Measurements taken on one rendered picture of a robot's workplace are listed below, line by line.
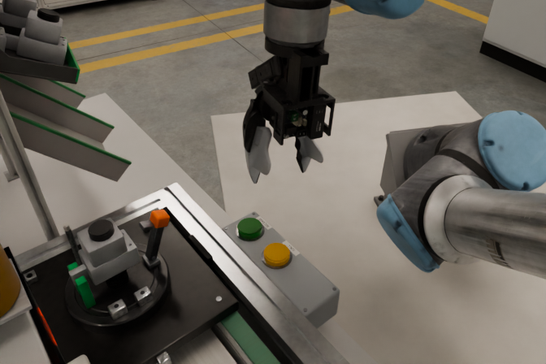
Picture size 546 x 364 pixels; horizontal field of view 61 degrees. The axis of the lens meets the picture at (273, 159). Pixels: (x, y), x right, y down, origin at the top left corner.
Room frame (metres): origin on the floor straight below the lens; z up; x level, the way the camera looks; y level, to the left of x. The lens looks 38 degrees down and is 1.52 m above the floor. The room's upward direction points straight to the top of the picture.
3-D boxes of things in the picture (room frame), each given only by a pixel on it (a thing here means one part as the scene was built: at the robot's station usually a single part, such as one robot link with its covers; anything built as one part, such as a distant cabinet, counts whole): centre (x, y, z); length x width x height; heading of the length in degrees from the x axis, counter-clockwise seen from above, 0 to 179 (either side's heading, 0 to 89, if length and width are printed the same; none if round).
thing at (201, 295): (0.40, 0.22, 0.96); 0.24 x 0.24 x 0.02; 38
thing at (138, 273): (0.40, 0.22, 0.98); 0.14 x 0.14 x 0.02
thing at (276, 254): (0.47, -0.01, 0.96); 0.04 x 0.04 x 0.02
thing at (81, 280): (0.36, 0.24, 1.01); 0.01 x 0.01 x 0.05; 38
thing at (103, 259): (0.40, 0.22, 1.06); 0.08 x 0.04 x 0.07; 128
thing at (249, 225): (0.52, 0.04, 0.96); 0.04 x 0.04 x 0.02
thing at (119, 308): (0.35, 0.20, 1.00); 0.02 x 0.01 x 0.02; 128
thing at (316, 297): (0.47, -0.01, 0.93); 0.21 x 0.07 x 0.06; 38
